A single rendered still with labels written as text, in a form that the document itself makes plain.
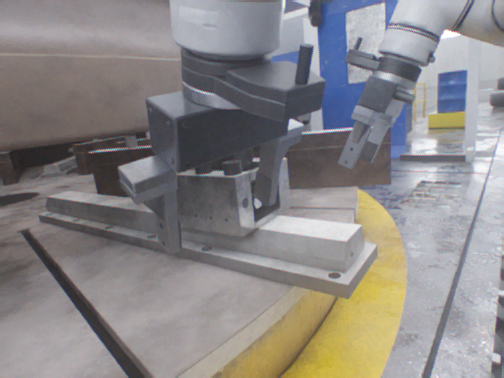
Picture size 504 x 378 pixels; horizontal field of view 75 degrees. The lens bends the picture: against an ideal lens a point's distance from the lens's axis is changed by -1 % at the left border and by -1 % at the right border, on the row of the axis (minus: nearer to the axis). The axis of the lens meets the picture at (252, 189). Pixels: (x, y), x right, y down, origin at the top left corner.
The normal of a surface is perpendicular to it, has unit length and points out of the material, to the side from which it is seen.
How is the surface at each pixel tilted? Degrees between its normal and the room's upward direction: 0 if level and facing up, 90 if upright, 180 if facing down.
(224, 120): 114
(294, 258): 90
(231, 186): 90
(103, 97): 90
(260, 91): 105
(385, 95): 84
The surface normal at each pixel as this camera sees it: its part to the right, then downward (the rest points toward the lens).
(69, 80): 0.70, 0.10
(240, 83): -0.76, 0.34
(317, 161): -0.22, 0.25
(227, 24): 0.05, 0.60
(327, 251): -0.58, -0.07
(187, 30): -0.58, 0.43
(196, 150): 0.65, 0.49
